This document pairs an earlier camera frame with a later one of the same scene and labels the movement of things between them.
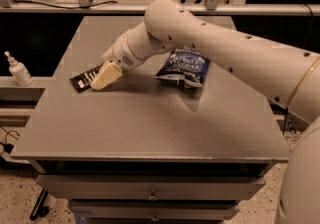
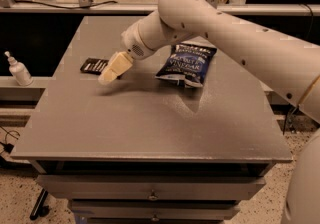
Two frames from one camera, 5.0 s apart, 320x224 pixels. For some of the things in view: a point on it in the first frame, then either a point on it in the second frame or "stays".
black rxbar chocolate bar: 83,81 to 94,65
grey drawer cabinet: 143,153 stays
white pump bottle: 19,71 stays
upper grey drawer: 147,187 stays
